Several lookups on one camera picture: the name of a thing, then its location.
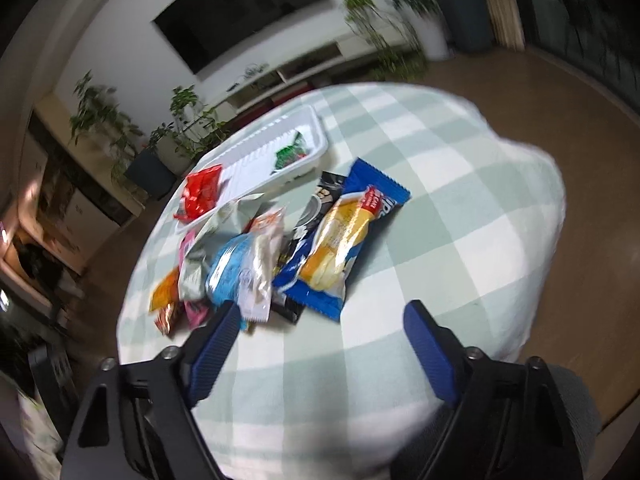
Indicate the long pale white snack packet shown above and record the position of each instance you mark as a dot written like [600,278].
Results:
[195,270]

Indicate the grey chair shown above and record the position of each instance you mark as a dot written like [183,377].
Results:
[580,410]

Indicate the white round plant pot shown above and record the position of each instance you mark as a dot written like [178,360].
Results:
[175,155]

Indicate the trailing vine plant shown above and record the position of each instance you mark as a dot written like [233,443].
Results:
[372,35]

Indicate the white orange snack packet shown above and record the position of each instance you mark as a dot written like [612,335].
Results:
[260,270]

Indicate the black snack packet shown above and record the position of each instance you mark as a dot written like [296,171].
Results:
[325,190]

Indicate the red snack packet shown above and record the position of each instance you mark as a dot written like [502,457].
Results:
[197,192]

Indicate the white low television cabinet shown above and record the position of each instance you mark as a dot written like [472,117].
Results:
[320,60]

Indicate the large dark plant pot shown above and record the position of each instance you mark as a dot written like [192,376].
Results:
[465,22]

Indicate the wooden storage cabinets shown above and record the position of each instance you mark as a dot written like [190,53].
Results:
[65,210]

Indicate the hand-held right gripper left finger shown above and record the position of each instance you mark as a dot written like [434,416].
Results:
[216,352]

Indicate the tall leafy potted plant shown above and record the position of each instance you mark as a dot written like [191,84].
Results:
[95,110]

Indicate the dark square plant pot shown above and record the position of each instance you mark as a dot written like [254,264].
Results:
[150,170]

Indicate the white tall plant pot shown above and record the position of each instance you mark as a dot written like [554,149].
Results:
[432,35]

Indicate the pink snack packet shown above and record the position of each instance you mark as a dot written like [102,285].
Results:
[196,312]

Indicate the green snack packet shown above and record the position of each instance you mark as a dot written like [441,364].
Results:
[289,155]

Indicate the light blue snack packet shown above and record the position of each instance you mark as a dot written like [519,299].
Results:
[227,265]

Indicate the white plastic tray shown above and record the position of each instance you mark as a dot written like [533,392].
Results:
[260,150]

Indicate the beige curtain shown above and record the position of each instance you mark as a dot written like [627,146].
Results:
[505,5]

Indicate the clear yellow cake packet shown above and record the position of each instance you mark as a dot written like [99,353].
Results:
[335,240]

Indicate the dark glass door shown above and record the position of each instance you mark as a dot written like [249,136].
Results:
[580,15]

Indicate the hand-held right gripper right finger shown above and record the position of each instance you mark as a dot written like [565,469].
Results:
[429,355]

